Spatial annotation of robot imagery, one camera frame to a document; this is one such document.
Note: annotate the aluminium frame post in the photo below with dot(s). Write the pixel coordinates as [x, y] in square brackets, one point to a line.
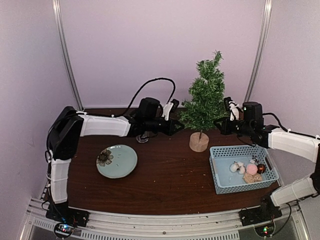
[264, 31]
[65, 53]

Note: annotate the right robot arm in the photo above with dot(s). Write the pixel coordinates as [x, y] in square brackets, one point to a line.
[299, 156]

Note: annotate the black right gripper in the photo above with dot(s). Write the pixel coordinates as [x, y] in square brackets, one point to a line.
[224, 129]

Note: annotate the white cotton flower ornament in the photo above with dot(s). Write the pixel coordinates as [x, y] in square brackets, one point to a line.
[238, 167]

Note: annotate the light green floral plate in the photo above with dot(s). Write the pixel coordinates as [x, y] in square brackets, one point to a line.
[116, 161]

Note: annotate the front aluminium rail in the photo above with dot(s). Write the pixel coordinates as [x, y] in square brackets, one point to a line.
[224, 225]

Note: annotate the blue plastic basket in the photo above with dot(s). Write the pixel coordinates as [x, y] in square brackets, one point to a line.
[227, 182]

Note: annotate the beige burlap bow ornament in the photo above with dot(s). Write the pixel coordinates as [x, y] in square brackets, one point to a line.
[252, 178]

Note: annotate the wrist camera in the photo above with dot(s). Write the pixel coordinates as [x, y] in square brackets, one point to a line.
[233, 108]
[169, 108]

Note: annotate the pink pompom ornament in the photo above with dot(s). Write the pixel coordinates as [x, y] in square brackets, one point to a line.
[251, 169]

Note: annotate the dark red bauble ornament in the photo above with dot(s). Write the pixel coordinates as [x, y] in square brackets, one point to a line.
[261, 168]

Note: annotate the clear drinking glass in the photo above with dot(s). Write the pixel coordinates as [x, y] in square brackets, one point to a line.
[143, 138]

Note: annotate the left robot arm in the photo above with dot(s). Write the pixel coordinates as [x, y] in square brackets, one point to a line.
[65, 133]

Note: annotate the left aluminium frame post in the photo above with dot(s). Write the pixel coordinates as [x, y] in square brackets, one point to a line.
[65, 53]

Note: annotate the small green christmas tree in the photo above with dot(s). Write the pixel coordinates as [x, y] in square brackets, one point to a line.
[206, 105]

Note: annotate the right aluminium frame post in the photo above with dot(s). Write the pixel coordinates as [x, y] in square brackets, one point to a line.
[264, 31]

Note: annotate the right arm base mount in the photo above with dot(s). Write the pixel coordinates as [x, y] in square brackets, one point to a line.
[262, 216]

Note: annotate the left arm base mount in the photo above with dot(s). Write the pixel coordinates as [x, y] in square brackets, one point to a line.
[67, 218]

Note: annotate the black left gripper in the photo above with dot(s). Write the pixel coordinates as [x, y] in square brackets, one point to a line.
[170, 129]

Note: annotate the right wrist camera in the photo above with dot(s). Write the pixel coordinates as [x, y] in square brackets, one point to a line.
[233, 108]

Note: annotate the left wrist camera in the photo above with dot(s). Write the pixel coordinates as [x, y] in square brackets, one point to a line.
[169, 108]

